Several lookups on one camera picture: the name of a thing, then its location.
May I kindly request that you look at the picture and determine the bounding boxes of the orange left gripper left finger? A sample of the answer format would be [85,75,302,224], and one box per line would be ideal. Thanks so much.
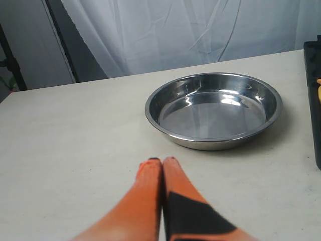
[72,158,163,240]

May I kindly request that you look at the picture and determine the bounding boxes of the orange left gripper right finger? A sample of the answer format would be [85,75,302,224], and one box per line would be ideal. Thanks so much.
[163,157,257,240]

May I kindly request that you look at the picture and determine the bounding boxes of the black plastic tool case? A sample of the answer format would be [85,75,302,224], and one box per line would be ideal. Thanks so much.
[303,35,320,168]

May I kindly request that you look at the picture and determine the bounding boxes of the round stainless steel pan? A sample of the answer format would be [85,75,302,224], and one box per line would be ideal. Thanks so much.
[145,72,283,151]

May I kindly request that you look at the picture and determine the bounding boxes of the white backdrop curtain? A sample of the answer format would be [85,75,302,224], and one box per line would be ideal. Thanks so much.
[62,0,320,78]

